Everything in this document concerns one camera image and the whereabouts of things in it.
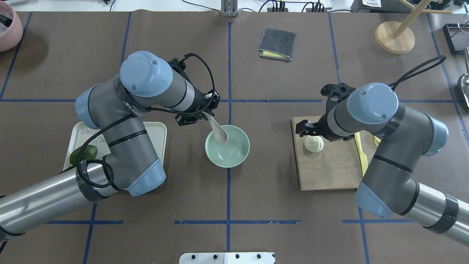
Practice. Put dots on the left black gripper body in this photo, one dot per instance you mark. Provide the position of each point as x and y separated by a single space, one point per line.
200 103

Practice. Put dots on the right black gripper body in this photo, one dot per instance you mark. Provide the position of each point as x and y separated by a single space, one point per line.
321 123

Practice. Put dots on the white ceramic spoon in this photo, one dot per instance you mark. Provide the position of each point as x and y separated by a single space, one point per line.
220 135

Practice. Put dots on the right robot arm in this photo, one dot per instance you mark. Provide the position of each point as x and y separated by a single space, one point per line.
406 135

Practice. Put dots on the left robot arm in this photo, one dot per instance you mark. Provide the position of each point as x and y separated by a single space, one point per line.
120 155

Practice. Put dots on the green bowl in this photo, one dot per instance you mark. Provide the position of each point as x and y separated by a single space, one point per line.
233 152

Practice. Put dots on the white steamed bun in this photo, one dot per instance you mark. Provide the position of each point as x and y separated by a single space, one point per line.
314 144

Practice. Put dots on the pink ice bowl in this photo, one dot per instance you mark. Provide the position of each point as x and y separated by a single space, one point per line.
10 36

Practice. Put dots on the upper lemon slice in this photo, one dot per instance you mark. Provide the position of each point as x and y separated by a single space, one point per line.
376 140

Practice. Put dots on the white bear tray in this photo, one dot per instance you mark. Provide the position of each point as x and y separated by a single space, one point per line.
81 133

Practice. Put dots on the yellow plastic knife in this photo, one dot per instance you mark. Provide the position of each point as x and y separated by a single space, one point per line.
363 159

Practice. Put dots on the bamboo cutting board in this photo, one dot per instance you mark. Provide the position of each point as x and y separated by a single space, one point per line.
336 166

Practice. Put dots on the wooden mug tree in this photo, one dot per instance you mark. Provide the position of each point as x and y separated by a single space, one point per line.
396 37

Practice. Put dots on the grey folded cloth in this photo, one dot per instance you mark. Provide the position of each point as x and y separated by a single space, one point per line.
277 44

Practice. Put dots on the steel scoop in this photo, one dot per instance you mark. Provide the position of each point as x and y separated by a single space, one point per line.
463 81

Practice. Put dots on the green avocado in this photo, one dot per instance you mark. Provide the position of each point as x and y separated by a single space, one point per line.
89 153

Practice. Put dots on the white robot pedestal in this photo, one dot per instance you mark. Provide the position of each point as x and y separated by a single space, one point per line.
228 258

